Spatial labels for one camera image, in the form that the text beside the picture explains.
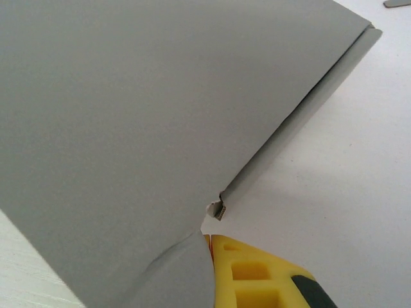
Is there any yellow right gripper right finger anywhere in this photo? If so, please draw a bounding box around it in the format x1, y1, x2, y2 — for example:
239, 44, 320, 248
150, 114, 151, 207
209, 234, 338, 308

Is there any grey cardboard box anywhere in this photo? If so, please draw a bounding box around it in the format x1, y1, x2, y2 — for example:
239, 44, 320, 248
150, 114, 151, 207
0, 0, 383, 308

